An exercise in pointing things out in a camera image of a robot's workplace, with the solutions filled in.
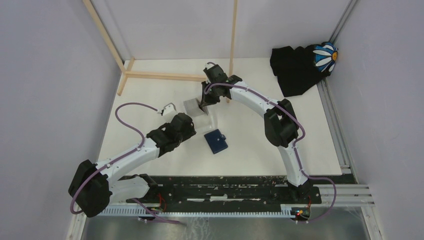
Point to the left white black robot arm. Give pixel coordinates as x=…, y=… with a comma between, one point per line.
x=96, y=185

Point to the silver credit card stack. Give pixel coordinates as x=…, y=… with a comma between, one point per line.
x=193, y=108

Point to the white slotted cable duct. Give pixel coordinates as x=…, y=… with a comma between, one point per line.
x=139, y=211

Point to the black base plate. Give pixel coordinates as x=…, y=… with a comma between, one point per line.
x=225, y=194

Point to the aluminium rail frame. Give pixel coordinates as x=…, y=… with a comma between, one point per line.
x=348, y=195

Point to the clear plastic card box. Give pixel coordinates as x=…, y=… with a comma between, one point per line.
x=204, y=120

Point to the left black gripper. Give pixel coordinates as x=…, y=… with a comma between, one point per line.
x=190, y=132

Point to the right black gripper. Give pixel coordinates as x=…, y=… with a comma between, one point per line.
x=205, y=100

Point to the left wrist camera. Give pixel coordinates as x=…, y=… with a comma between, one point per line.
x=169, y=110

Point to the black cloth with daisy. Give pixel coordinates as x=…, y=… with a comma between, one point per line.
x=299, y=69

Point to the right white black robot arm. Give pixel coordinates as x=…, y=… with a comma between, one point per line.
x=280, y=123

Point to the blue leather card holder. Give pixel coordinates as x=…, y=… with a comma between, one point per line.
x=216, y=141

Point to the wooden frame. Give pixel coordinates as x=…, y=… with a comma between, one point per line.
x=127, y=72

